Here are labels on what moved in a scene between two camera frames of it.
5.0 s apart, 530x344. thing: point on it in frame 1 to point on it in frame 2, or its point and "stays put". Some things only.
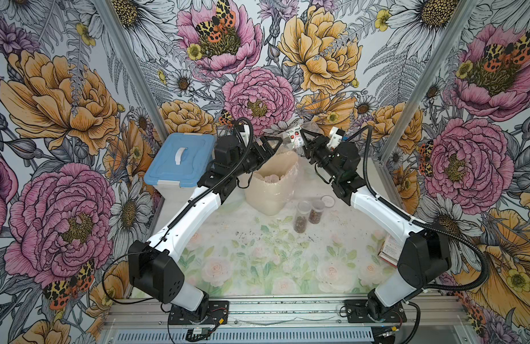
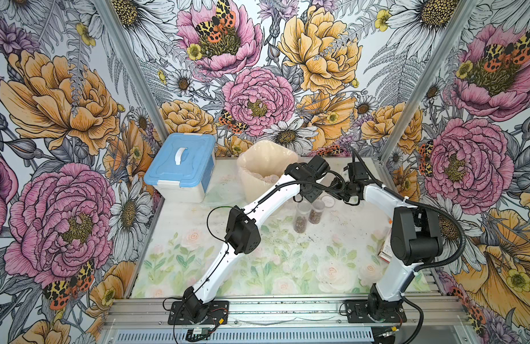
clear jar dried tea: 301,216 stays put
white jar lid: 328,200 stays put
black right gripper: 313,145 to 347,198
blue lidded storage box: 180,164 stays put
